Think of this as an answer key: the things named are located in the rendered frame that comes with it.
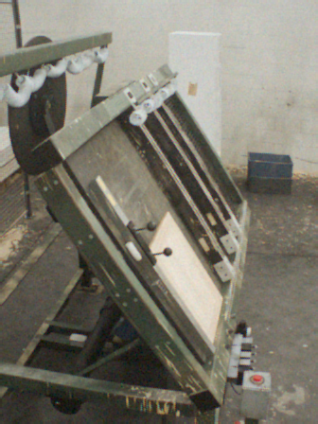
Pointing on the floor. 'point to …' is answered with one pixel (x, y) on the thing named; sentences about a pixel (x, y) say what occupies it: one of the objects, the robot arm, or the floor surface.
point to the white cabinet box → (200, 78)
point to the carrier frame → (64, 383)
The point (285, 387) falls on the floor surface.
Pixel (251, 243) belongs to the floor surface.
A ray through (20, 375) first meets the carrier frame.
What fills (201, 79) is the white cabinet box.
